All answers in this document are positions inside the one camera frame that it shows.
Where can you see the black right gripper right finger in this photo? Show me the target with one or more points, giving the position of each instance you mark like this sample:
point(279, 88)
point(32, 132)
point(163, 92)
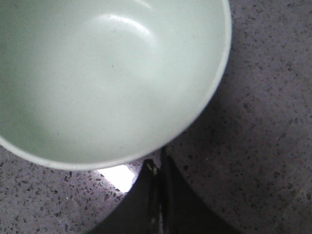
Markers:
point(183, 211)

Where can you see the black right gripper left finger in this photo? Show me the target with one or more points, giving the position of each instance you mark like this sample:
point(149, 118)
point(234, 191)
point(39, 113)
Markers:
point(139, 211)

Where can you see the green bowl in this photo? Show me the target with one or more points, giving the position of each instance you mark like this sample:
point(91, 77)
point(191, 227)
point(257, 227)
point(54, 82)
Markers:
point(90, 84)

